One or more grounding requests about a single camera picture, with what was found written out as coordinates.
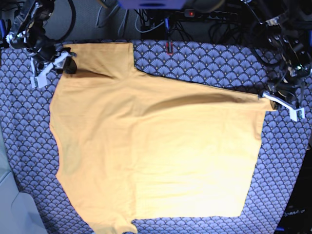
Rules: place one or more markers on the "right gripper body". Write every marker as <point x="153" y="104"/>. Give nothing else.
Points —
<point x="43" y="54"/>

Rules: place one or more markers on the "blue fan-patterned tablecloth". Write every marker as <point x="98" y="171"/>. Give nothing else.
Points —
<point x="33" y="156"/>

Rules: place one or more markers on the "black OpenArm box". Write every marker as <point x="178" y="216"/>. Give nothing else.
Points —
<point x="297" y="217"/>

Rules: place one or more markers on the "yellow T-shirt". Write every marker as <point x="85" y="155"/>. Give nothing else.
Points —
<point x="135" y="146"/>

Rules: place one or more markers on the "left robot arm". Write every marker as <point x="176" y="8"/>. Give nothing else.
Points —
<point x="287" y="27"/>

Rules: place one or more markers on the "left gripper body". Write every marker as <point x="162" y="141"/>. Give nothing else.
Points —
<point x="290" y="89"/>

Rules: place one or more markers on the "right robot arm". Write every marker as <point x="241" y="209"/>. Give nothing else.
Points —
<point x="27" y="32"/>

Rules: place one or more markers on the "red and black clamp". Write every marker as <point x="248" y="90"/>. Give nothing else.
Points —
<point x="169" y="47"/>

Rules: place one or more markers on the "white plastic bin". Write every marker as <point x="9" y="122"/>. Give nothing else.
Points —
<point x="18" y="211"/>

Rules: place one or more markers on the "black power strip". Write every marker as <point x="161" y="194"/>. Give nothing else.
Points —
<point x="214" y="15"/>

